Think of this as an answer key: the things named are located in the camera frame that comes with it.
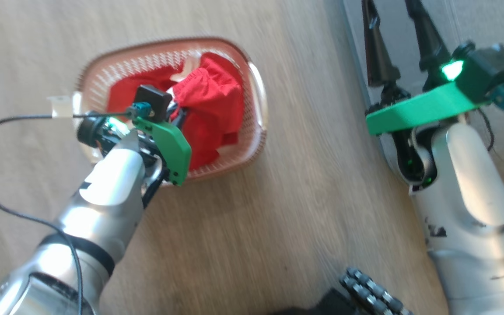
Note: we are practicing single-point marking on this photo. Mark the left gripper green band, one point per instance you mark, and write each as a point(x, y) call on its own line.
point(173, 148)

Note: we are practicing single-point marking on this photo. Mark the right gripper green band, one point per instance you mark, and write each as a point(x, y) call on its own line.
point(418, 111)

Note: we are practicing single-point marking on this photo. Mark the red clothing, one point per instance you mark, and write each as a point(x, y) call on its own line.
point(212, 105)

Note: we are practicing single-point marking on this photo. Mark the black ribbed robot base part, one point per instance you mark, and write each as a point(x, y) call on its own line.
point(370, 293)

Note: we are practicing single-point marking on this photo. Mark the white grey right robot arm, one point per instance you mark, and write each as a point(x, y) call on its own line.
point(475, 210)

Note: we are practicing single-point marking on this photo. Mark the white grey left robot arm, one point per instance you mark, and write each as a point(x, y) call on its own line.
point(103, 192)

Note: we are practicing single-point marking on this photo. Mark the cream laundry basket brown rim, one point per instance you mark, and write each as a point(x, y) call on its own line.
point(252, 144)

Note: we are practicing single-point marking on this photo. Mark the grey fabric sofa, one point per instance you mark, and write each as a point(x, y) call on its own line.
point(488, 22)

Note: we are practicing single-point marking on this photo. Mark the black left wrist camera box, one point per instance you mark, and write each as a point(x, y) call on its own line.
point(153, 99)

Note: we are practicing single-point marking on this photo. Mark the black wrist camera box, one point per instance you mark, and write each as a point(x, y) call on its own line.
point(153, 99)
point(490, 65)

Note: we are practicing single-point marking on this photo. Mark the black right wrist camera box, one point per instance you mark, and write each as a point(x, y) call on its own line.
point(490, 65)

